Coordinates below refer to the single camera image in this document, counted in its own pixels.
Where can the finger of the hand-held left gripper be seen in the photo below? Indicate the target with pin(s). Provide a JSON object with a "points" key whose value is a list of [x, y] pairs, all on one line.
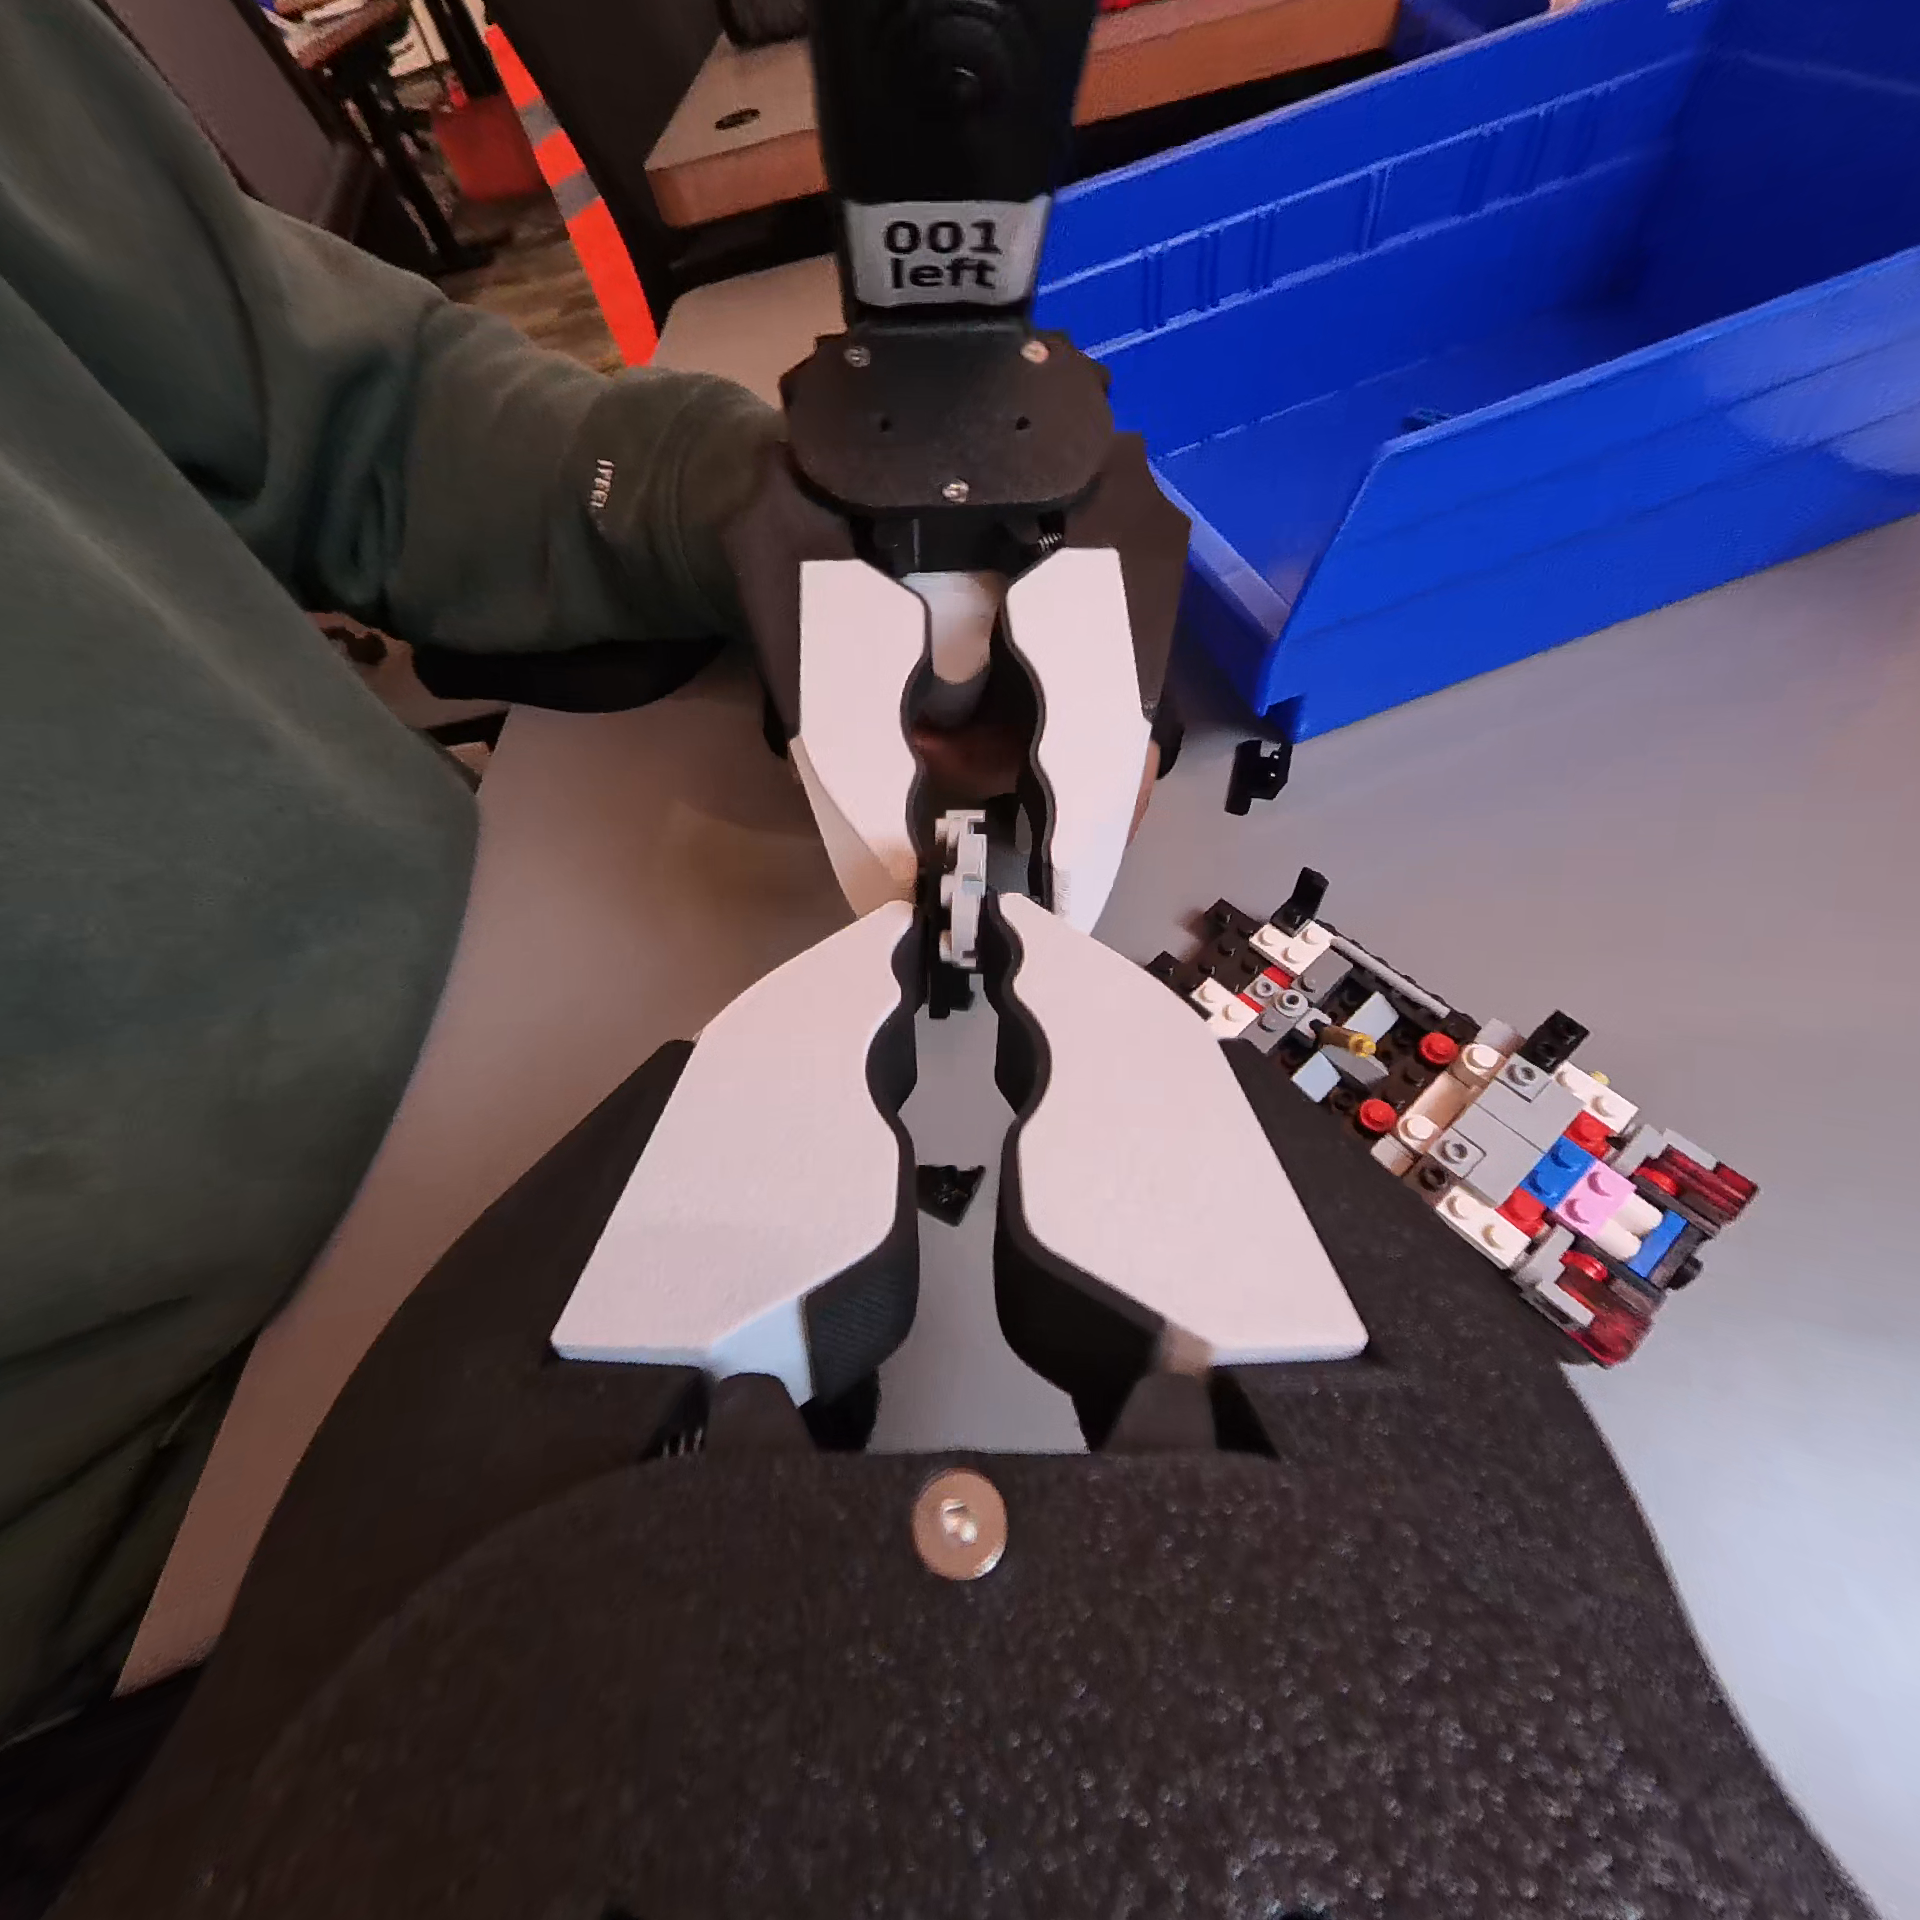
{"points": [[855, 706], [1105, 737]]}

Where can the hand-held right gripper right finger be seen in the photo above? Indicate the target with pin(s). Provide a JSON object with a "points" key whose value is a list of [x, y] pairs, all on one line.
{"points": [[1174, 1201]]}

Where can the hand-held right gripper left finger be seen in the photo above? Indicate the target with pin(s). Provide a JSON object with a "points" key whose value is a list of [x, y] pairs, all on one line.
{"points": [[750, 1201]]}

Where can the black brick axle assembly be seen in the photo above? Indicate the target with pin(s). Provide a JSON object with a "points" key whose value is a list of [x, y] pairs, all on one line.
{"points": [[961, 887]]}

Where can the brick car model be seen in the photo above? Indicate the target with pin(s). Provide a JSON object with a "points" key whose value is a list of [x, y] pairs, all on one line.
{"points": [[1472, 1141]]}

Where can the large blue plastic bin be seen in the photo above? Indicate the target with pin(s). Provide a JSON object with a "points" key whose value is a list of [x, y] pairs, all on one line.
{"points": [[1501, 393]]}

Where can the small black clip brick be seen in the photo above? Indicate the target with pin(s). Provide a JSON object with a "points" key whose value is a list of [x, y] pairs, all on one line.
{"points": [[1257, 777]]}

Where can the wooden background table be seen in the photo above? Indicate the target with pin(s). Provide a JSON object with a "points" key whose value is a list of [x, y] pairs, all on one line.
{"points": [[1141, 63]]}

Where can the person's torso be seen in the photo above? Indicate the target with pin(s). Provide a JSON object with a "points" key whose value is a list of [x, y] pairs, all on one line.
{"points": [[181, 1054]]}

